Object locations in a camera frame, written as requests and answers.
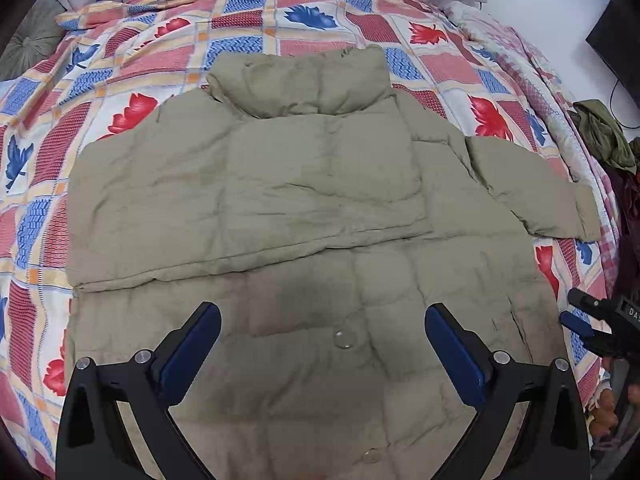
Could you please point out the patchwork leaf pattern quilt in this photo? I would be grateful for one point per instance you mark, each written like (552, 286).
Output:
(117, 62)

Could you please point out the black wall television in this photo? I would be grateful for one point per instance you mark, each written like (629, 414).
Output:
(615, 38)

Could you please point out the person's right hand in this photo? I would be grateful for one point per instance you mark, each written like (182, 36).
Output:
(603, 416)

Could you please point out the round grey-green pleated cushion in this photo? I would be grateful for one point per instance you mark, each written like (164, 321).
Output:
(35, 39)

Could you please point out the khaki puffer jacket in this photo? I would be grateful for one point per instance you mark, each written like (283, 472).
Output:
(322, 210)

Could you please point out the pink plaid bed blanket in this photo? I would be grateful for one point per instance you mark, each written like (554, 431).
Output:
(548, 106)

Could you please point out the pile of dark clothes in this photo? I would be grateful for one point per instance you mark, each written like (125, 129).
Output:
(620, 160)

